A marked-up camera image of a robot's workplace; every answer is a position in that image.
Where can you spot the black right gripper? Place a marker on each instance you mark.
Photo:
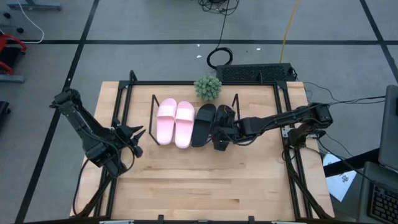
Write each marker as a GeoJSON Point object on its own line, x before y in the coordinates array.
{"type": "Point", "coordinates": [227, 133]}

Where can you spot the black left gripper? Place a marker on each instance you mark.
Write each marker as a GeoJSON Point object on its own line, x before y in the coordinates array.
{"type": "Point", "coordinates": [127, 138]}

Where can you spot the wooden shelf with black frame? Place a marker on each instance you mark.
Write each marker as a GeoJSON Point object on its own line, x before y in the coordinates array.
{"type": "Point", "coordinates": [152, 124]}

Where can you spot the pink rubber slide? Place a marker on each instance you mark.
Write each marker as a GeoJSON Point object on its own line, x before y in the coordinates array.
{"type": "Point", "coordinates": [165, 124]}
{"type": "Point", "coordinates": [185, 127]}

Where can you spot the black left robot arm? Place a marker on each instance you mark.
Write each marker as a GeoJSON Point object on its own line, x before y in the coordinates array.
{"type": "Point", "coordinates": [77, 121]}

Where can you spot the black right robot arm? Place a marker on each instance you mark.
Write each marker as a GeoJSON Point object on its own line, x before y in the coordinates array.
{"type": "Point", "coordinates": [280, 119]}

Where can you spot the green artificial plant ball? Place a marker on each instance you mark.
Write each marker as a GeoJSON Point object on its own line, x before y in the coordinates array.
{"type": "Point", "coordinates": [207, 87]}

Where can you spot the black table clamp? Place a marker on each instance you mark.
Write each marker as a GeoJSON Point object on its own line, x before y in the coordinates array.
{"type": "Point", "coordinates": [251, 219]}
{"type": "Point", "coordinates": [160, 218]}

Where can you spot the white printed paper sheet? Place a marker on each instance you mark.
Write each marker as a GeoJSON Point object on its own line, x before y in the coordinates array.
{"type": "Point", "coordinates": [340, 183]}

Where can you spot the black chair base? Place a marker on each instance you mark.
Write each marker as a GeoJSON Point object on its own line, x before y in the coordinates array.
{"type": "Point", "coordinates": [3, 110]}

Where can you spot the grey metal table foot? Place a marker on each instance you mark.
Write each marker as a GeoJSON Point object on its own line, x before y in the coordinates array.
{"type": "Point", "coordinates": [34, 5]}
{"type": "Point", "coordinates": [12, 78]}

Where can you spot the black caster wheel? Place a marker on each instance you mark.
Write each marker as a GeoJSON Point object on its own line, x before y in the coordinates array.
{"type": "Point", "coordinates": [7, 15]}
{"type": "Point", "coordinates": [20, 30]}

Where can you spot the red and black cart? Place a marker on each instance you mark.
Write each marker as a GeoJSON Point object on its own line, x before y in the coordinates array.
{"type": "Point", "coordinates": [11, 38]}

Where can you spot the grey monitor panel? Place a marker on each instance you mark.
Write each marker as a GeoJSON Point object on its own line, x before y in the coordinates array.
{"type": "Point", "coordinates": [390, 130]}

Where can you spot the grey laptop with black keyboard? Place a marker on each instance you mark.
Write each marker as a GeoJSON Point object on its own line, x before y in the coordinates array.
{"type": "Point", "coordinates": [382, 202]}

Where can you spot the black aluminium table frame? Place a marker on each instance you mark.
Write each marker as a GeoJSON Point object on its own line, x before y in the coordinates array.
{"type": "Point", "coordinates": [155, 82]}

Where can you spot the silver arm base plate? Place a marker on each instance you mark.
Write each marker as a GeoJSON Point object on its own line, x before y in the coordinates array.
{"type": "Point", "coordinates": [285, 133]}

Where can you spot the silver frame bracket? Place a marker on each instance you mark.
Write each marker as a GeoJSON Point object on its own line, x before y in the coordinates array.
{"type": "Point", "coordinates": [289, 222]}
{"type": "Point", "coordinates": [116, 222]}

